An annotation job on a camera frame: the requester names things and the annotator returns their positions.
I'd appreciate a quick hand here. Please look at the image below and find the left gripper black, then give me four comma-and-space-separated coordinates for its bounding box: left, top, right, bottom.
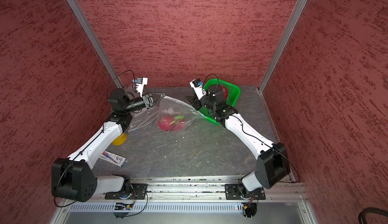
124, 91, 166, 113

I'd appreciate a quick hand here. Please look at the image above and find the clear zip-top bag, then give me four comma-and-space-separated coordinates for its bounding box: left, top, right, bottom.
124, 93, 159, 134
155, 96, 204, 132

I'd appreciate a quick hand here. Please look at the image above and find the bag dragon fruit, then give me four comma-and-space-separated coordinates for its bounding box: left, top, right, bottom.
157, 115, 185, 132

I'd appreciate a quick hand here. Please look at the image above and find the clear zip-top bag front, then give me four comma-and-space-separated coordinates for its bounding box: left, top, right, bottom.
124, 93, 159, 134

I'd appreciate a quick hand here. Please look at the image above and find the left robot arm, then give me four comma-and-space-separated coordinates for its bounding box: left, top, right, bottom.
51, 88, 159, 203

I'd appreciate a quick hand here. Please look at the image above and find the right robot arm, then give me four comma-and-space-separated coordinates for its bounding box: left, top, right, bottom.
186, 79, 291, 199

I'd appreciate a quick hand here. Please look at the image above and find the green plastic basket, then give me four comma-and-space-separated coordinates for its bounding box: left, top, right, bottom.
199, 78, 241, 125

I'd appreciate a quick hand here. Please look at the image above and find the yellow cup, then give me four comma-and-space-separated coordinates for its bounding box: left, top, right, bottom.
112, 133, 127, 146

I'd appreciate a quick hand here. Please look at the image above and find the small printed packet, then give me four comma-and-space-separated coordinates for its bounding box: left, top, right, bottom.
99, 151, 127, 167

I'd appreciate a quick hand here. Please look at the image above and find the left corner aluminium profile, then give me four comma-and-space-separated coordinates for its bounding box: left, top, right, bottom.
66, 0, 124, 88

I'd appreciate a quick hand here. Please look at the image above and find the corner aluminium profile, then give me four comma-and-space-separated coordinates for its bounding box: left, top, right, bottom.
258, 0, 308, 95
66, 0, 124, 88

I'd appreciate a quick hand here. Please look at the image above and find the right corner aluminium profile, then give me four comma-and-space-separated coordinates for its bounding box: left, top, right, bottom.
258, 0, 308, 95

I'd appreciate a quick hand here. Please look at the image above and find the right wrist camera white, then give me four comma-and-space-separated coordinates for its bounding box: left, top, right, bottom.
190, 78, 206, 100

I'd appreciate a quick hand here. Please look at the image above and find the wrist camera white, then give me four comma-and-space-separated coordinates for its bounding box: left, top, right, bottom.
132, 77, 148, 97
190, 78, 206, 100

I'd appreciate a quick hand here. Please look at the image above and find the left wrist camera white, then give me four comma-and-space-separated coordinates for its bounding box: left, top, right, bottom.
132, 77, 148, 97

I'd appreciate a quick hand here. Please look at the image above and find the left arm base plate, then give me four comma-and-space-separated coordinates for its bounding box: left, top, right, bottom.
105, 184, 148, 200

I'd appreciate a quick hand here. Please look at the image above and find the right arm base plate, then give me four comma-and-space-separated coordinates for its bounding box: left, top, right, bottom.
225, 184, 266, 201

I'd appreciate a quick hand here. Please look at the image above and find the aluminium rail frame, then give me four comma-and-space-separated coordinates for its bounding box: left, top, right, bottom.
51, 175, 318, 224

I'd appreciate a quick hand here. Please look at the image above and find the black cable coil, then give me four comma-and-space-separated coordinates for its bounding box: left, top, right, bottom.
358, 207, 388, 224

